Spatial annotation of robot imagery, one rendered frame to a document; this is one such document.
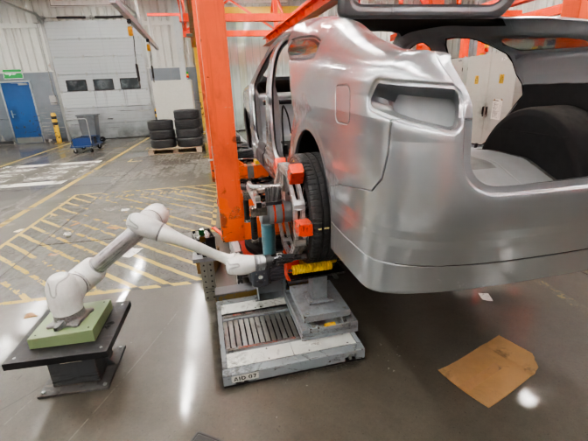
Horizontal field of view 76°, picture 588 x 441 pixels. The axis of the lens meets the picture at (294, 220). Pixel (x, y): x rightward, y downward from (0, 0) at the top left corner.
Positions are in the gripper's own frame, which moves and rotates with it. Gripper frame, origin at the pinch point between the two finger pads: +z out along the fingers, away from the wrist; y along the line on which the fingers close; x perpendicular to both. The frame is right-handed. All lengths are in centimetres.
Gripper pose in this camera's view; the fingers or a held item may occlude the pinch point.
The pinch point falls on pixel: (300, 256)
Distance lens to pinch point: 213.3
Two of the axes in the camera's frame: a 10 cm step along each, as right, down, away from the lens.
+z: 9.7, -1.2, 2.1
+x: -2.0, -8.9, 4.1
